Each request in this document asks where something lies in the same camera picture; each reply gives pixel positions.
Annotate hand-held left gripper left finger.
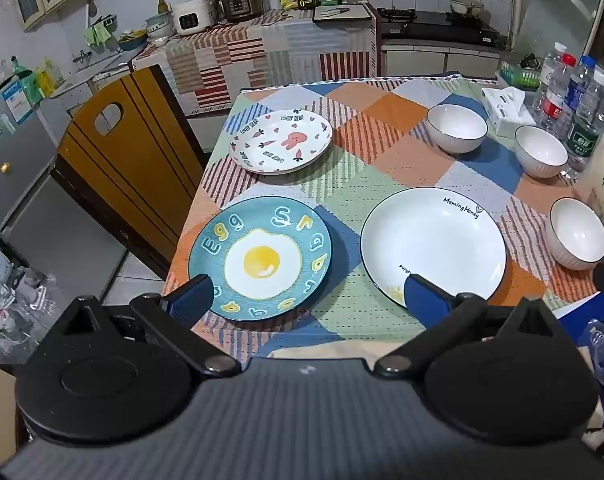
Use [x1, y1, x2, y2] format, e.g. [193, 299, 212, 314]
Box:
[52, 274, 243, 377]

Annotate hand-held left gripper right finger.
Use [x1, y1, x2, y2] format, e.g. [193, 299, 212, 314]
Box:
[373, 274, 571, 380]

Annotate white ribbed bowl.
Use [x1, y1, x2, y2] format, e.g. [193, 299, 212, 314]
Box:
[426, 104, 489, 155]
[513, 125, 569, 179]
[545, 197, 604, 271]

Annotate large white dark-rimmed plate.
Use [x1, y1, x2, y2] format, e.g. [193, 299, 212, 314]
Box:
[360, 187, 508, 307]

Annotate blue fried egg plate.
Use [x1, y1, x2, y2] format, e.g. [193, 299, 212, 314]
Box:
[188, 196, 333, 323]

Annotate white rabbit and carrot plate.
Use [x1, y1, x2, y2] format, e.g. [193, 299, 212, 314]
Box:
[229, 108, 333, 176]

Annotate stack of kitchen bowls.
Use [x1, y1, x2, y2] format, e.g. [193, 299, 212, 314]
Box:
[145, 12, 175, 44]

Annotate patchwork checked tablecloth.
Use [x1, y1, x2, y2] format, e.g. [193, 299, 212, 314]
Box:
[162, 76, 604, 361]

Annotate green-label water bottle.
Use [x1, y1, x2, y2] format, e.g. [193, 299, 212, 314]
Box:
[563, 70, 604, 179]

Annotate brown wooden chair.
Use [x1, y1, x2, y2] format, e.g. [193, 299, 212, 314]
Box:
[50, 64, 207, 281]

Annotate clear plastic bags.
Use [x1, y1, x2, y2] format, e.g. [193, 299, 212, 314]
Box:
[0, 259, 63, 367]

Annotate red-cap red-label water bottle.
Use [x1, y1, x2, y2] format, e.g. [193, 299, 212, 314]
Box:
[540, 54, 579, 132]

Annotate blue-cap blue-label water bottle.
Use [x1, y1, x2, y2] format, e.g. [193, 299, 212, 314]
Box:
[564, 56, 597, 116]

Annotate white tissue box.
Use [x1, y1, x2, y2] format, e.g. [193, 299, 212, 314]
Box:
[481, 86, 538, 139]

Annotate clear white-cap water bottle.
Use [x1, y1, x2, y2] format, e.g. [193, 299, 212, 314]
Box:
[532, 42, 569, 117]

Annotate grey refrigerator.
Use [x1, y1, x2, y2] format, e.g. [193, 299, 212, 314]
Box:
[0, 74, 128, 311]

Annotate green plastic basket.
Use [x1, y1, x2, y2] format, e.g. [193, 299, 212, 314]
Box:
[498, 54, 544, 90]

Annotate white base cabinet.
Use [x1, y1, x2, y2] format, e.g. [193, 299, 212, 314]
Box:
[380, 42, 501, 81]

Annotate striped patchwork counter cloth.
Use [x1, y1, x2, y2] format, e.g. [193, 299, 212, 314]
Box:
[132, 7, 379, 117]

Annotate yellow detergent bottle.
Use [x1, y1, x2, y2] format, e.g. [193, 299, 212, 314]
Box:
[36, 59, 65, 97]

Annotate blue basin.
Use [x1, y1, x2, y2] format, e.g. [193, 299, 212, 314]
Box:
[117, 30, 148, 52]

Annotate black gas stove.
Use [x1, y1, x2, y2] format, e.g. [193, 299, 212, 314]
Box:
[377, 7, 501, 47]

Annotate green detergent bottle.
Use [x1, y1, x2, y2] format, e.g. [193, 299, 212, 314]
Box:
[10, 56, 38, 92]

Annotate green dish cloth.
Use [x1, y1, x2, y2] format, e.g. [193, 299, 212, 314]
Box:
[84, 21, 113, 49]

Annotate leaning glass panel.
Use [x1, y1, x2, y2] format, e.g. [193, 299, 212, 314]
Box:
[517, 0, 604, 63]

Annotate white rice cooker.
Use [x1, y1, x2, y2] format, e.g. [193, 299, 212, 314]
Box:
[173, 0, 217, 36]

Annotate cream pot with lid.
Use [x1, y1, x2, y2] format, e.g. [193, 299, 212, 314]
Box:
[449, 0, 485, 24]

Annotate white tray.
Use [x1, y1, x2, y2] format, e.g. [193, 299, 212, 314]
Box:
[312, 3, 372, 24]

